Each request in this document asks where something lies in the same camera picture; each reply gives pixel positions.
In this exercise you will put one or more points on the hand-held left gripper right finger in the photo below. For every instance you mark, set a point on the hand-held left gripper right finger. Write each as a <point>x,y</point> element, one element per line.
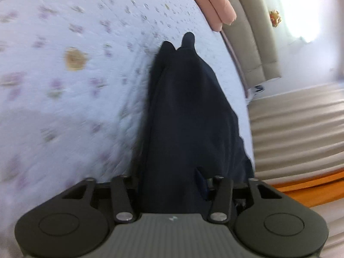
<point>221,193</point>

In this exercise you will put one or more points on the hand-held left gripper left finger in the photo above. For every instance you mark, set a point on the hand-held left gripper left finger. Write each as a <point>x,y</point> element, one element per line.
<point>122,193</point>

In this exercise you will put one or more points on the dark striped-sleeve hoodie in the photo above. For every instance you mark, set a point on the dark striped-sleeve hoodie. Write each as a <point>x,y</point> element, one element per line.
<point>188,118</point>

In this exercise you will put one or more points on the orange curtain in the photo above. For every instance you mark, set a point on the orange curtain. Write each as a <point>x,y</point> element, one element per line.
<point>309,189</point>

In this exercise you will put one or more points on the beige curtain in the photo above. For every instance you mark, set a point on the beige curtain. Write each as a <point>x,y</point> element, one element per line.
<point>295,129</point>

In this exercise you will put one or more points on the floral white bed sheet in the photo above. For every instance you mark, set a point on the floral white bed sheet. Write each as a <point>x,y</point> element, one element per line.
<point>80,86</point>

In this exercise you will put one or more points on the beige padded headboard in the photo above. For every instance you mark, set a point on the beige padded headboard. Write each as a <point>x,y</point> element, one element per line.
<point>250,32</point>

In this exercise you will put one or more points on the pink pillow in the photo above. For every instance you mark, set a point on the pink pillow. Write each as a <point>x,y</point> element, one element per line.
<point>215,2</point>

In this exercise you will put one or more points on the orange wall ornament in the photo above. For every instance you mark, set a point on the orange wall ornament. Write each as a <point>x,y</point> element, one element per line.
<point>275,18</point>

